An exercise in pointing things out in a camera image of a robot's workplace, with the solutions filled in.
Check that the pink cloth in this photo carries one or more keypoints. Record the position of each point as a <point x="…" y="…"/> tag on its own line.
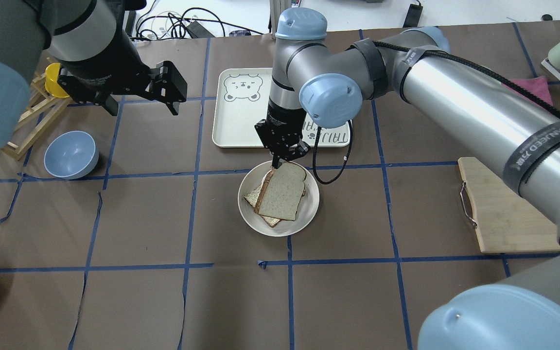
<point x="538" y="86"/>

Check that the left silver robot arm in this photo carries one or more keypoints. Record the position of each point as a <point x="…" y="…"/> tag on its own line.
<point x="72" y="30"/>

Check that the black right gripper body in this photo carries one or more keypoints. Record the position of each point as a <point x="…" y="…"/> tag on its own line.
<point x="281" y="119"/>

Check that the wooden mug rack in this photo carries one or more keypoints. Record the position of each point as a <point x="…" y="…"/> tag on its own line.
<point x="41" y="112"/>

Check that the cream bear tray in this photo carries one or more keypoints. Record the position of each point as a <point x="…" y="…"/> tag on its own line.
<point x="241" y="101"/>

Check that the white bread slice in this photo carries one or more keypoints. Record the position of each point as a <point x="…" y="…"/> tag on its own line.
<point x="281" y="193"/>

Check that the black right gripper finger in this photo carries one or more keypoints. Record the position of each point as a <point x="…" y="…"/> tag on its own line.
<point x="276" y="162"/>

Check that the bread slice on plate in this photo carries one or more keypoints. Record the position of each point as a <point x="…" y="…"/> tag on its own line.
<point x="252" y="199"/>

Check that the small black adapter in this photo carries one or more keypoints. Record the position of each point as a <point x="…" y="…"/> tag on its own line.
<point x="413" y="15"/>

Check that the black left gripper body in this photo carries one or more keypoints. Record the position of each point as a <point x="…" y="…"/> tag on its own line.
<point x="103" y="62"/>

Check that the yellow mug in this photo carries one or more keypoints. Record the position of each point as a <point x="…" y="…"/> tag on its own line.
<point x="51" y="81"/>

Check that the blue bowl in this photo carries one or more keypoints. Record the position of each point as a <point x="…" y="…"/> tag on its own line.
<point x="72" y="155"/>

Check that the cream round plate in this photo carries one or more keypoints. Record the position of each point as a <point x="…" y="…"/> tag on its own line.
<point x="307" y="208"/>

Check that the wooden cutting board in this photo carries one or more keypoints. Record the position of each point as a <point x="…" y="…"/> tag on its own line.
<point x="502" y="221"/>

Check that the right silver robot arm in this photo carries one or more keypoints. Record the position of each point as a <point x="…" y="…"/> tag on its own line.
<point x="511" y="131"/>

